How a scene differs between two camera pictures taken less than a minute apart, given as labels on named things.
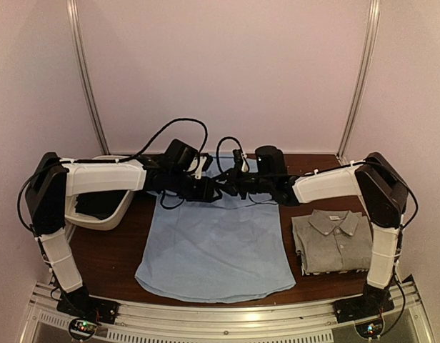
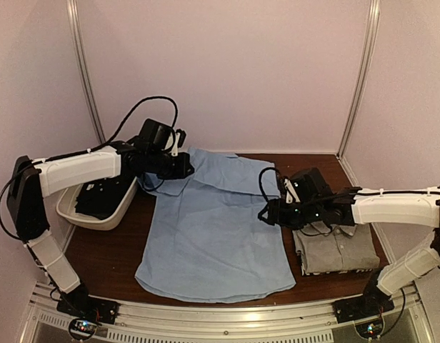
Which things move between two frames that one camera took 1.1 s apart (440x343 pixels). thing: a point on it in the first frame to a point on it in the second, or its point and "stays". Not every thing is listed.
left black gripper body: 188,191 to 166,170
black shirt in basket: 100,204 stays
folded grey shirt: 333,241 stays
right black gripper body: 241,186 to 308,213
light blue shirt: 215,251 stays
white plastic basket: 96,223 stays
